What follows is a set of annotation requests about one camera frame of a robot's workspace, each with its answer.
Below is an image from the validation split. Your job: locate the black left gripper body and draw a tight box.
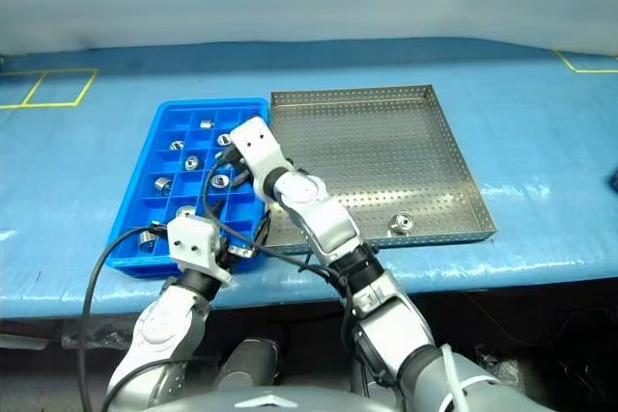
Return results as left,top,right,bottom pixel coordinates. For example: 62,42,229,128
216,237,257,271

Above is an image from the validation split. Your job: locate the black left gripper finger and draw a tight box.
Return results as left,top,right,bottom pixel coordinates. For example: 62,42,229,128
251,218,272,252

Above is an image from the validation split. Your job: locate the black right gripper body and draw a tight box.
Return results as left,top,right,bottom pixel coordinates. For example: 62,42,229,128
230,160,253,190

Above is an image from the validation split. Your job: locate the blue compartment tray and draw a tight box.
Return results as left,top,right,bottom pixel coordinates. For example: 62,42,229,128
105,96,271,279

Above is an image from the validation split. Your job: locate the dark grey rounded shape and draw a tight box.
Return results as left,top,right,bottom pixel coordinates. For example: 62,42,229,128
214,338,281,392

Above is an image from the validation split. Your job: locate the perforated metal tray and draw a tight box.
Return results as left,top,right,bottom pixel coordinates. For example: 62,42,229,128
264,84,498,257

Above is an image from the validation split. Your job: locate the grey robot torso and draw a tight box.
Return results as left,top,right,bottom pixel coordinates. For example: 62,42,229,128
158,385,387,412

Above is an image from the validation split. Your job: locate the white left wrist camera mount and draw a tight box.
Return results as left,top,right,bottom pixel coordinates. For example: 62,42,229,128
166,214,234,286

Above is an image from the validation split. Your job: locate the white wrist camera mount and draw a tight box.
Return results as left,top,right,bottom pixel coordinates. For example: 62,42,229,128
166,214,234,286
229,115,291,202

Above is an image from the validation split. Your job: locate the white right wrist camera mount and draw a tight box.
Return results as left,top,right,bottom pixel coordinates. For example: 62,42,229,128
229,115,291,202

